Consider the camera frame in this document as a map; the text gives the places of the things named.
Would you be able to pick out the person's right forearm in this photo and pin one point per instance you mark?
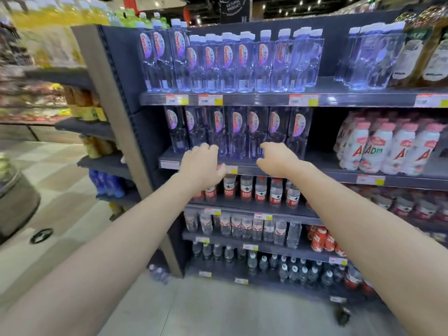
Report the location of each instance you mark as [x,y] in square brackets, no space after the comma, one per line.
[378,248]

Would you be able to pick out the person's right hand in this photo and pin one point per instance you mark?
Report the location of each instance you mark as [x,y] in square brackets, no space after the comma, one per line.
[280,160]

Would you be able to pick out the group of large water bottles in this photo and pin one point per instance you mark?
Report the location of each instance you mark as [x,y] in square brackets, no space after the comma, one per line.
[367,66]
[238,136]

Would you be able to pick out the medium red paper lantern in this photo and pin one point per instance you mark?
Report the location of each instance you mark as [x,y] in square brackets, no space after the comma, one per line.
[129,3]

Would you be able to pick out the group of amber liquid bottles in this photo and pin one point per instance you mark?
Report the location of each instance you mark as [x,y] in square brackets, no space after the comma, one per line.
[406,62]

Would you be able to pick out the black chalkboard sign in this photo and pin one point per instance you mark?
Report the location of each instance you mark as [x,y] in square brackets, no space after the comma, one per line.
[234,8]

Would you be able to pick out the small red paper lantern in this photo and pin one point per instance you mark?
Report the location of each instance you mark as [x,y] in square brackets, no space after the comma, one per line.
[187,13]

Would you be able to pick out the person's left hand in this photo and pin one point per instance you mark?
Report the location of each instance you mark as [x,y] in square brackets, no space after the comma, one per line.
[201,167]

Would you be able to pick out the group of yellow packets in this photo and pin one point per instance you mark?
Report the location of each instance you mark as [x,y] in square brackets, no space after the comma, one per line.
[84,111]

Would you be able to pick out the group of dark capped bottles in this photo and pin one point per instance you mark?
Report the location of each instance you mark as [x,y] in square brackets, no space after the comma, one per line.
[283,272]

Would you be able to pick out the distant goods shelf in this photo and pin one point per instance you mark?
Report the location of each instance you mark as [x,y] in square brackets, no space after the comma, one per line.
[31,83]

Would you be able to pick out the row of yellow green bottles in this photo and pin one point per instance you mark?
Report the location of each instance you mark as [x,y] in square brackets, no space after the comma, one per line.
[87,13]

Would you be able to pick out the black caster wheel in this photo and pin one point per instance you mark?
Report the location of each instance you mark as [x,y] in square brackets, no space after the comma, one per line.
[343,316]

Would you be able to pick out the shrink wrapped bottle pack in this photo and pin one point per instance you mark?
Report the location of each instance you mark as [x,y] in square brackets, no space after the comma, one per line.
[157,273]

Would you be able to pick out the group of white pink bottles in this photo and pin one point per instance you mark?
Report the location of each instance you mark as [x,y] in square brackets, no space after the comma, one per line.
[395,153]

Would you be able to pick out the person's left forearm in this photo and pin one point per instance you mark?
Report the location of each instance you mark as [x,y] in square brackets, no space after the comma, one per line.
[98,262]

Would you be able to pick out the group of recessed ceiling lights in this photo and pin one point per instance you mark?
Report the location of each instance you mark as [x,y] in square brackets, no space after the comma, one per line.
[301,2]

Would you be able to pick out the large clear water bottle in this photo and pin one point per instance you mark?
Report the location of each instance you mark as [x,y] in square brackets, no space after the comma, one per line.
[184,26]
[148,76]
[182,76]
[164,76]

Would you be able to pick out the black round floor sticker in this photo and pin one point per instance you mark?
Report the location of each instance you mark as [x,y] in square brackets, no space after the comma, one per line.
[41,236]

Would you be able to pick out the row of clear plastic bottles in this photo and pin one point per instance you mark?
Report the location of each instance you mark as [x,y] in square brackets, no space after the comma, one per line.
[245,227]

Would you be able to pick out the group of small water bottles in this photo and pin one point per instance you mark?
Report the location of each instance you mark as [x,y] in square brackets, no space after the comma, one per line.
[245,73]

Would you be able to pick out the dark grey metal shelf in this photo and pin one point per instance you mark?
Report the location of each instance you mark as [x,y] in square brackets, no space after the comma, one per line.
[332,31]

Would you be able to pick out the group of amber jars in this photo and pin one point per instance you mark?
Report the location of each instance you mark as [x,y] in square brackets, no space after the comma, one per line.
[94,146]

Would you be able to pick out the group of red packaged bottles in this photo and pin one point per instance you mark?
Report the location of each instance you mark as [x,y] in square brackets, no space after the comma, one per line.
[318,239]

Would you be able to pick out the wooden display stand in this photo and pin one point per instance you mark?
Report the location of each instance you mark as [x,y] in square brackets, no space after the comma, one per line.
[17,206]

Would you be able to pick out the row of red label bottles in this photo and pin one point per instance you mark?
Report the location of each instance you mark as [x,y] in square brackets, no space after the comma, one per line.
[246,190]

